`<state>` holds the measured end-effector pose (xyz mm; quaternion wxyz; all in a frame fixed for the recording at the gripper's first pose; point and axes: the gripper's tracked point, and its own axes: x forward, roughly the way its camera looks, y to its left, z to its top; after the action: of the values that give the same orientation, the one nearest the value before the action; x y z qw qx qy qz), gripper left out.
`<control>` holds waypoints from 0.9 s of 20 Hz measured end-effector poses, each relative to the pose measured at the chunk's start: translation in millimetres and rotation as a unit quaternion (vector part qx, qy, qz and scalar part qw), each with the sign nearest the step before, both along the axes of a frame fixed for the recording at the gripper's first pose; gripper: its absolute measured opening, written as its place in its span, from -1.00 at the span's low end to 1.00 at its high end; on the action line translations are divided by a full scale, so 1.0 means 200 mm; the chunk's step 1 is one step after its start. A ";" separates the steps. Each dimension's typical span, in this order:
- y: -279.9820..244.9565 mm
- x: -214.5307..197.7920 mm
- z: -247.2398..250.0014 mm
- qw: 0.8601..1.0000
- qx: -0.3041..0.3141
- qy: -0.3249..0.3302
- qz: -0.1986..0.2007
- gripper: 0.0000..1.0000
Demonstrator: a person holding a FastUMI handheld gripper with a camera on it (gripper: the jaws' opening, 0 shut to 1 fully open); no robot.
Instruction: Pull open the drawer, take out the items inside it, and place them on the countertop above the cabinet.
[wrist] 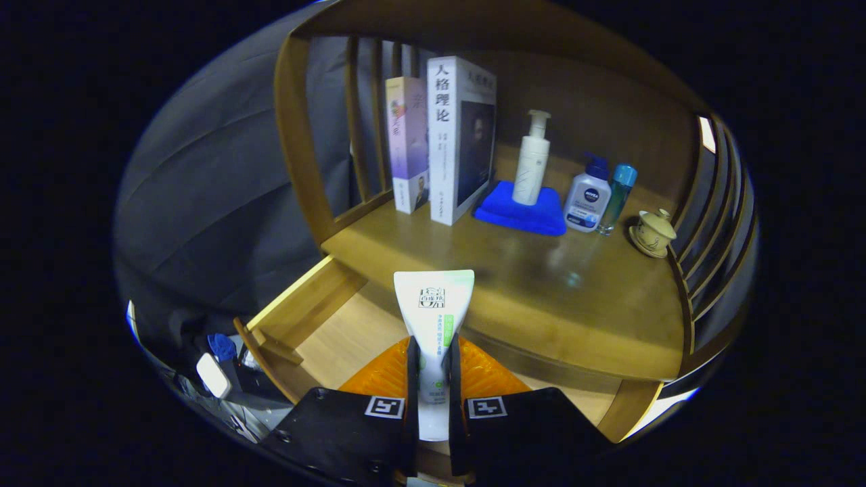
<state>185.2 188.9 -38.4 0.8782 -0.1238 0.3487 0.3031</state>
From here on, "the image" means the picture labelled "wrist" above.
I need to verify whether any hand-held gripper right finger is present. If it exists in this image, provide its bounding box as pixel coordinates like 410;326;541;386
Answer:
448;333;613;478

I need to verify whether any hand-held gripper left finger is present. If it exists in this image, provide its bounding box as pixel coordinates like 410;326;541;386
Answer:
260;335;420;478

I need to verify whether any brown wooden drawer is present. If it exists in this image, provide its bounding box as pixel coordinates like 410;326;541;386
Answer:
233;256;664;444

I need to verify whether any white squeeze tube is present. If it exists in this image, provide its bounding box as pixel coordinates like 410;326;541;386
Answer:
393;269;476;442

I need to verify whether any wooden countertop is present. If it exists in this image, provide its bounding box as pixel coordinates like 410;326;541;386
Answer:
321;145;685;381

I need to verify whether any brown wooden cabinet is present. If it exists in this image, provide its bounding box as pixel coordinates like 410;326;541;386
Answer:
274;0;758;444

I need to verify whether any blue crumpled object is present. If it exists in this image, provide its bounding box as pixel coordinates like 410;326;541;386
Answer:
206;333;237;363

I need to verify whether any white rounded object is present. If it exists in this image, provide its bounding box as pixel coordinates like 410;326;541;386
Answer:
196;353;232;400

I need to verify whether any blue folded cloth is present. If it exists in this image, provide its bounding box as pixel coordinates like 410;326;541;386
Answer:
473;180;568;237

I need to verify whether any white bottle blue cap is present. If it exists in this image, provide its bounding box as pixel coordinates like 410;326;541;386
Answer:
564;153;612;233

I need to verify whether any thick white book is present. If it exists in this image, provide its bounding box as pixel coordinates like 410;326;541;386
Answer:
427;55;498;227

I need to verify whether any white pump bottle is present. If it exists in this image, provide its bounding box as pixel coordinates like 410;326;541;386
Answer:
511;110;552;206

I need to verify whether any beige lidded tea cup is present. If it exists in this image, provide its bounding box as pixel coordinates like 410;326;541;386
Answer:
629;208;677;258

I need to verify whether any purple book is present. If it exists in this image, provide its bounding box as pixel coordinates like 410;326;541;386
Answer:
386;76;431;215

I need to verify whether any slim teal bottle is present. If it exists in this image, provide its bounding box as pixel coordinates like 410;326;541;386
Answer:
597;163;638;236

